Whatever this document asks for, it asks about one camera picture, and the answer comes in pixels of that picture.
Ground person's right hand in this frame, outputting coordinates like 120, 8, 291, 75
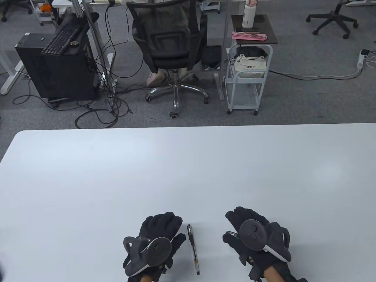
222, 207, 294, 282

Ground person's left hand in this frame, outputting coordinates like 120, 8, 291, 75
123, 212, 186, 282

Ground black clear gel pen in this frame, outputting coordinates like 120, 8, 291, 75
187, 224, 201, 276

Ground person's right forearm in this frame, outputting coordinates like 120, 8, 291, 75
264, 268, 291, 282

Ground black round right hand tracker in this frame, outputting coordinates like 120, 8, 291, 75
239, 220, 292, 262

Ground black round hand tracker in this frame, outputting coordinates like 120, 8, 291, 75
239, 220, 292, 262
123, 235, 173, 277

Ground black round left hand tracker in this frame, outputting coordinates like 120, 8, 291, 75
123, 235, 173, 277

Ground white table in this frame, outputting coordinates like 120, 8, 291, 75
0, 123, 376, 282

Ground white rolling cart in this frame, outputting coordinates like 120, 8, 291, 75
225, 44, 273, 115

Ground white handbag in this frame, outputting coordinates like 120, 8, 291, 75
231, 54, 268, 72

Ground black box under desk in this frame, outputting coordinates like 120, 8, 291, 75
203, 46, 221, 70

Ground black bag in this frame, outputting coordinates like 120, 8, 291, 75
235, 46, 268, 59

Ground pink pouch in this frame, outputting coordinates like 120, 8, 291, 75
231, 31, 268, 41

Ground black computer tower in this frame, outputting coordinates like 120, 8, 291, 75
15, 32, 100, 100

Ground black mesh office chair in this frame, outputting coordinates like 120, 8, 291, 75
126, 0, 209, 119

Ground brown side table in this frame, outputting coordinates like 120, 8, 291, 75
231, 14, 278, 45

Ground white desk leg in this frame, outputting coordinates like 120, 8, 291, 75
216, 0, 232, 101

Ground white power strip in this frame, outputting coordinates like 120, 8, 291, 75
355, 49, 367, 69

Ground white bottle pink lid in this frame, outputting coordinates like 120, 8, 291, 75
242, 0, 258, 28

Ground black keyboard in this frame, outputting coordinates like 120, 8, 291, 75
41, 23, 84, 56

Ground black office chair base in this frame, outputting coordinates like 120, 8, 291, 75
305, 0, 359, 39
0, 0, 33, 22

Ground tangle of black cables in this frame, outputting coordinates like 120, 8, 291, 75
12, 3, 147, 130

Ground grey power cable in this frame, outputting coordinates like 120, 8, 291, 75
269, 66, 363, 80

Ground metal desk leg post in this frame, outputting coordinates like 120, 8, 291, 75
81, 0, 116, 113

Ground white desk foot frame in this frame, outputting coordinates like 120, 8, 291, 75
0, 44, 27, 95

